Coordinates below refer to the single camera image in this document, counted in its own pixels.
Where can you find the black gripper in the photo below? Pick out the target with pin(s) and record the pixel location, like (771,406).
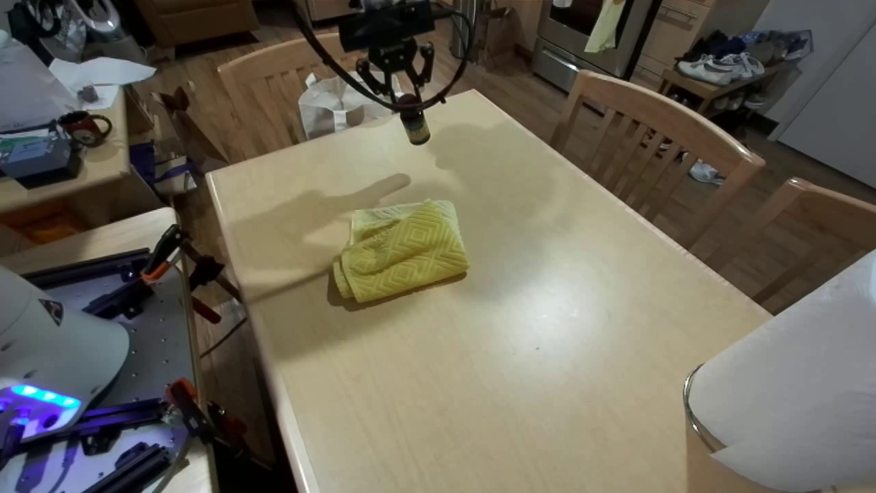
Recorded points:
(397,52)

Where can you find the yellow textured towel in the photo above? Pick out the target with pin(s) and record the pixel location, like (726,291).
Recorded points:
(401,249)

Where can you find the white green tote bag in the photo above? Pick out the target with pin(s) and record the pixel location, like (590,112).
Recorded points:
(331,111)

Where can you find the light wooden chair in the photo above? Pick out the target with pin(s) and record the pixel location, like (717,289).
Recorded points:
(638,100)
(264,83)
(821,205)

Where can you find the stainless steel appliance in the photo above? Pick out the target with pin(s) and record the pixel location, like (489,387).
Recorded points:
(564,45)

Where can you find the brown wooden cabinet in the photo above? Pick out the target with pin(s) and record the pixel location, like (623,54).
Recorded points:
(194,16)

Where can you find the hanging yellow cloth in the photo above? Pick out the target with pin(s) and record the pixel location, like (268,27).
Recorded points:
(604,27)

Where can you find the wooden drawer cabinet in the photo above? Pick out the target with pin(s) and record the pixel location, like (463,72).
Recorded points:
(674,35)

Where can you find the black orange bar clamp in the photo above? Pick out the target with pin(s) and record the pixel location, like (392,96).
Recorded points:
(174,254)
(194,413)

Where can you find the white paper sheet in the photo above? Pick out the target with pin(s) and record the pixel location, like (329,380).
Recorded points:
(99,78)

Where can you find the wooden shoe rack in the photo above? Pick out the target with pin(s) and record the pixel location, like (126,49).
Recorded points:
(693,91)

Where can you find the wooden side desk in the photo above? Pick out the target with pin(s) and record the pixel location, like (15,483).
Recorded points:
(92,165)

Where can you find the grey sneaker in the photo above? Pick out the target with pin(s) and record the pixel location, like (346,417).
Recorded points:
(78,23)

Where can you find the white sneaker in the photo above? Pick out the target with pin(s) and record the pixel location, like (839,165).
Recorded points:
(704,174)

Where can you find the white grey sneakers pair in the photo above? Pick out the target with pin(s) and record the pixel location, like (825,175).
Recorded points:
(720,68)

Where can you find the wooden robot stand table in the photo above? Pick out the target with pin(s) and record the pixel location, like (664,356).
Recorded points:
(99,235)

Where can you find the black electronic box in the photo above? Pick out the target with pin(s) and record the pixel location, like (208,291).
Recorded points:
(37,159)

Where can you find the dark blue shoes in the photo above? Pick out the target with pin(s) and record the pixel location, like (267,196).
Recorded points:
(776,45)

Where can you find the white door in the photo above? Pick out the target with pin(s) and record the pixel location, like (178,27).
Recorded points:
(836,83)

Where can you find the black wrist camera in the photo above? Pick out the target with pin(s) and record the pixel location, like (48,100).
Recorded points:
(387,27)

